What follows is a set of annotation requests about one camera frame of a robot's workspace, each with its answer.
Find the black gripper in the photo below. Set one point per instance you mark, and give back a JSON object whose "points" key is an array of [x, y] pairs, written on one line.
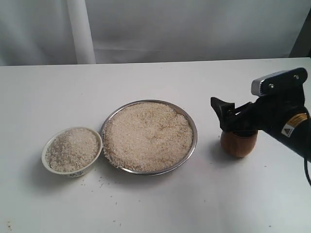
{"points": [[279, 111]]}

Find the round steel rice tray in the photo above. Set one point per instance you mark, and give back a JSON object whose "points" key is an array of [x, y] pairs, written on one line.
{"points": [[148, 137]]}

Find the brown wooden cup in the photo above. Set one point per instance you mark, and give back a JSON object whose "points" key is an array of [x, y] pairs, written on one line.
{"points": [[238, 144]]}

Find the white backdrop curtain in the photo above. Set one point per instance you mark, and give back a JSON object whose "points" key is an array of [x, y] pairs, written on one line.
{"points": [[38, 32]]}

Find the white ceramic rice bowl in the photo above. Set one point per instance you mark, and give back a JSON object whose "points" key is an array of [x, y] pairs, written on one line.
{"points": [[72, 152]]}

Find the white vertical pole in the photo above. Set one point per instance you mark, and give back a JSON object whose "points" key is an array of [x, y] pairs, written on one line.
{"points": [[81, 32]]}

